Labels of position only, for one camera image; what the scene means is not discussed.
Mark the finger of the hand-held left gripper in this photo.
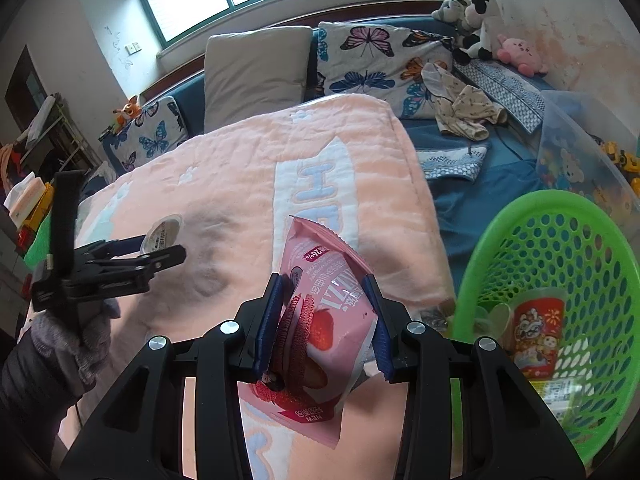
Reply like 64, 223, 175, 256
79, 233, 152, 262
106, 244, 188, 284

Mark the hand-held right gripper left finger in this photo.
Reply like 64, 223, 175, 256
60, 272, 289, 480

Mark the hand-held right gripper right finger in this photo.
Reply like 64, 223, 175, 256
362, 274, 586, 480

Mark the small white jelly cup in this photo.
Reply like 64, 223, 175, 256
140, 214, 184, 254

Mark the pink biscuit wrapper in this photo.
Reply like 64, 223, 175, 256
240, 214, 380, 450

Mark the clear plastic lid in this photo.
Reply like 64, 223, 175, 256
472, 301, 512, 349

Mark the green plastic basket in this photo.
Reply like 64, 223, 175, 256
447, 190, 640, 469

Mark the clear bottle with yellow label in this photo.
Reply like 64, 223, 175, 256
525, 377, 592, 432

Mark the person's left forearm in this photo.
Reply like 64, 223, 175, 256
0, 332, 84, 466

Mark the person's left hand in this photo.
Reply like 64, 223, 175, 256
29, 299, 122, 397

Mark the white orange tissue pack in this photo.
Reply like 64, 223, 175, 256
4, 176, 47, 226

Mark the green cushion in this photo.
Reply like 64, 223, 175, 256
22, 237, 56, 274

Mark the metal rack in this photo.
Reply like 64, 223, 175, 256
15, 94, 101, 181

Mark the small butterfly pillow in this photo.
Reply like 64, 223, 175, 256
107, 95, 191, 174

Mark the orange fox plush toy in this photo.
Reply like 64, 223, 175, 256
111, 95, 144, 129

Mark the dark wooden cabinet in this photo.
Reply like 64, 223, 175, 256
5, 45, 49, 126

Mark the blue bed sheet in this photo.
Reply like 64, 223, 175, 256
400, 115, 552, 302

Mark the blue white patterned cloth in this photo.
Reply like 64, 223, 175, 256
422, 141, 491, 181

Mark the beige patterned clothing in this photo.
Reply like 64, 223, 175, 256
421, 61, 509, 142

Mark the clear storage bin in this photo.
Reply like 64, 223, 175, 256
535, 89, 640, 232

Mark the large butterfly pillow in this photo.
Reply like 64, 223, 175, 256
316, 21, 457, 120

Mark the blue white patterned pillow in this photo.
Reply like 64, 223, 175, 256
465, 57, 547, 134

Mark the yellow toy vehicle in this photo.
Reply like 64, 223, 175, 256
599, 140, 640, 177

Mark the pink plush toy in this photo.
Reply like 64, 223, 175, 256
497, 35, 549, 77

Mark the cow plush toy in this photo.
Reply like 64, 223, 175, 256
452, 0, 497, 66

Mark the grey plush toy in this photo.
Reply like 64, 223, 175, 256
432, 0, 473, 26

